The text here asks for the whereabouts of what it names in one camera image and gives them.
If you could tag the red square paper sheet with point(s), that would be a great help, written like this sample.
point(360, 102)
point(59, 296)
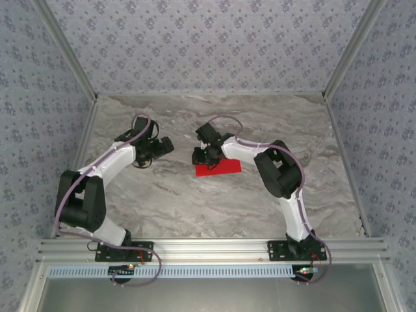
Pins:
point(227, 168)

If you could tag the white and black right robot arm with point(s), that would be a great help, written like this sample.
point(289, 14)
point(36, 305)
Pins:
point(282, 175)

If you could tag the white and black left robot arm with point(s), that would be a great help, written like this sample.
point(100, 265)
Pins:
point(110, 159)

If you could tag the black adapter board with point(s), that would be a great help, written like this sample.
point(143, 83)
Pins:
point(120, 270)

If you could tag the grey metal panel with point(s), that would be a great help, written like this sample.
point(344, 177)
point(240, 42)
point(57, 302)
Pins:
point(208, 295)

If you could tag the adapter board with green light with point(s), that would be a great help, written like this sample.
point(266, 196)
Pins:
point(307, 270)

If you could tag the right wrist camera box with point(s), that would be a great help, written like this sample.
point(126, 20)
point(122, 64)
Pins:
point(206, 133)

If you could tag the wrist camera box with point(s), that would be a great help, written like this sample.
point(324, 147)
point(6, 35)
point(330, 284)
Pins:
point(206, 133)
point(142, 126)

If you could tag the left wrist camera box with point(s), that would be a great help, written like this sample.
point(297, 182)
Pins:
point(142, 126)

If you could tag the aluminium table side rail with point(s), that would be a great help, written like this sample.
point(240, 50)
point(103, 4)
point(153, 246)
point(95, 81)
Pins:
point(347, 162)
point(79, 162)

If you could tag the aluminium mounting rail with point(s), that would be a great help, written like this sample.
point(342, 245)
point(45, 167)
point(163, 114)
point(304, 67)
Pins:
point(208, 250)

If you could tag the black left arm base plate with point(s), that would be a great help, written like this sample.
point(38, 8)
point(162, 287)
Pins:
point(146, 252)

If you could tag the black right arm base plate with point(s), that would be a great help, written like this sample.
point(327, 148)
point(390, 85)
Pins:
point(276, 250)

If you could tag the aluminium frame post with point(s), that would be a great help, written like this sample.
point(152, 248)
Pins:
point(351, 48)
point(68, 48)

